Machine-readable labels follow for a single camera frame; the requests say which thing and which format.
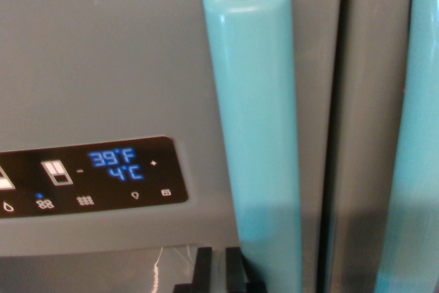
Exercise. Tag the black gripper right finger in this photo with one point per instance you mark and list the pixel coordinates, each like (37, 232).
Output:
(235, 269)

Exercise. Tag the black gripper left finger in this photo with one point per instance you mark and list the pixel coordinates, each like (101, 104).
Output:
(203, 272)

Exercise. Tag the grey toy refrigerator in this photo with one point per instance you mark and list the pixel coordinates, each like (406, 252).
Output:
(103, 49)

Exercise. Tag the gray fridge door with logo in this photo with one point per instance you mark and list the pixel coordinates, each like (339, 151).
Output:
(370, 101)

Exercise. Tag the black temperature display panel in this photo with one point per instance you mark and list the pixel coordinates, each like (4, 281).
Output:
(103, 186)

